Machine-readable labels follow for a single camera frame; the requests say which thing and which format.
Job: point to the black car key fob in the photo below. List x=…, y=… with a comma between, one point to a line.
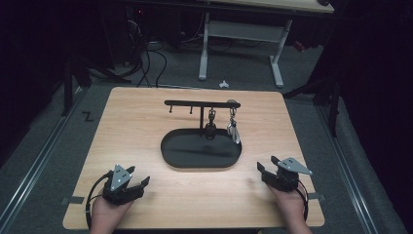
x=210, y=128

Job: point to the white-legged desk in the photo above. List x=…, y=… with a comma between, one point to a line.
x=243, y=31

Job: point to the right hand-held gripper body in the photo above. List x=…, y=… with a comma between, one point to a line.
x=287, y=178

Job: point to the grey tape strip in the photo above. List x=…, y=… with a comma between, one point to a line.
x=316, y=196
x=73, y=200

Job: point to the small white object on floor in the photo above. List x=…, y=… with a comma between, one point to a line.
x=223, y=85

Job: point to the person's right hand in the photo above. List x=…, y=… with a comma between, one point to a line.
x=290, y=204

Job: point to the person's left hand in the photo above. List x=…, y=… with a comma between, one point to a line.
x=107, y=216

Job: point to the metal floor rail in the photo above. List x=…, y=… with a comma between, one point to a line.
x=347, y=175
x=35, y=162

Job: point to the silver keys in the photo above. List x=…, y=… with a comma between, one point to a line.
x=233, y=130

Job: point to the black metal stand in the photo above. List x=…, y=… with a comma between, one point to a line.
x=68, y=84
x=333, y=107

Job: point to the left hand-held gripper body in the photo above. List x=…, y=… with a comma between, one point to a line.
x=120, y=182

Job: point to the black key rack with tray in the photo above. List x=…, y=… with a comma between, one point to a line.
x=191, y=149

